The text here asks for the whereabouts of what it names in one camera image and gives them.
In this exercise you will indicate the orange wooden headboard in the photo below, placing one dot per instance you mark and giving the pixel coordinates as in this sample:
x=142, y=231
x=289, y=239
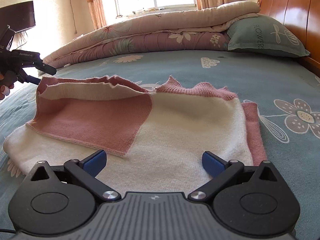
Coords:
x=301, y=17

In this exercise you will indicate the pink and white knit sweater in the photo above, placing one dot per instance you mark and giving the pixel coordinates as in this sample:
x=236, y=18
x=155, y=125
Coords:
x=154, y=138

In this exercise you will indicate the folded floral quilt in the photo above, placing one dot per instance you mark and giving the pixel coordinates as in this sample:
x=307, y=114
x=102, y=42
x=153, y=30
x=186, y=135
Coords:
x=163, y=31

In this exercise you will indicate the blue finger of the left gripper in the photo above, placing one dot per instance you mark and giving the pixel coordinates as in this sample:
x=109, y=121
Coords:
x=24, y=77
x=44, y=67

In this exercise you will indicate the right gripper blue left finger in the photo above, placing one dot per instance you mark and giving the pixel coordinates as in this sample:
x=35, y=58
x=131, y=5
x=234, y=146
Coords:
x=83, y=173

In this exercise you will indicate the blue floral bed sheet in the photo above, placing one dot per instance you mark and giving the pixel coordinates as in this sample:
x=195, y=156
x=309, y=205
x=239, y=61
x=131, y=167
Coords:
x=286, y=95

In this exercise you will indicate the green flower pillow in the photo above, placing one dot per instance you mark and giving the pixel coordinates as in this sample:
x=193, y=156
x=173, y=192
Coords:
x=265, y=35

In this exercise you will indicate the dark wall television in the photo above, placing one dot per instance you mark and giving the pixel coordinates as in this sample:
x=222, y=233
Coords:
x=19, y=16

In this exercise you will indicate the pink striped curtain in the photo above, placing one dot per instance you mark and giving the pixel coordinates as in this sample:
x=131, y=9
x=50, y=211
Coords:
x=97, y=13

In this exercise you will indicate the person's left hand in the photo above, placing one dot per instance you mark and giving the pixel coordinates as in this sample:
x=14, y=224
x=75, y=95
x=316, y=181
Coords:
x=5, y=91

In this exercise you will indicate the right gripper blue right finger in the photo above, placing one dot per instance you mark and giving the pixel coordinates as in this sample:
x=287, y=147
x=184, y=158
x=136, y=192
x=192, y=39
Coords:
x=222, y=173

